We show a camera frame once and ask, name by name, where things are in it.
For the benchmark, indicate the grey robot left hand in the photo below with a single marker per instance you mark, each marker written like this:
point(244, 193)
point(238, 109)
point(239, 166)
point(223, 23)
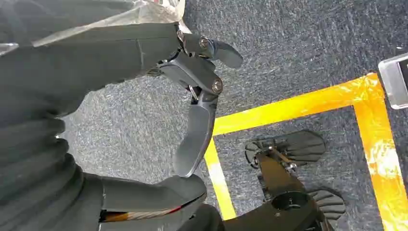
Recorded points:
point(95, 63)

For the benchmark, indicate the pale metal box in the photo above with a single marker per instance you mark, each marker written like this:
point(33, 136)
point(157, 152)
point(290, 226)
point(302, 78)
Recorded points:
point(393, 84)

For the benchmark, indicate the black robot leg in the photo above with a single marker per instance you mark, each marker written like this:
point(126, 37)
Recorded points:
point(280, 180)

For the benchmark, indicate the black robot foot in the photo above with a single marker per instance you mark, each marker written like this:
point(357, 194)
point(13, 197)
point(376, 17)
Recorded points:
point(330, 205)
point(299, 146)

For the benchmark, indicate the ribbed grey left arm sleeve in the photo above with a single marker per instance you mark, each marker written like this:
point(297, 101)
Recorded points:
point(35, 178)

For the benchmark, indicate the yellow floor tape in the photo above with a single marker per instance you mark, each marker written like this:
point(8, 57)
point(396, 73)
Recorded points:
point(376, 140)

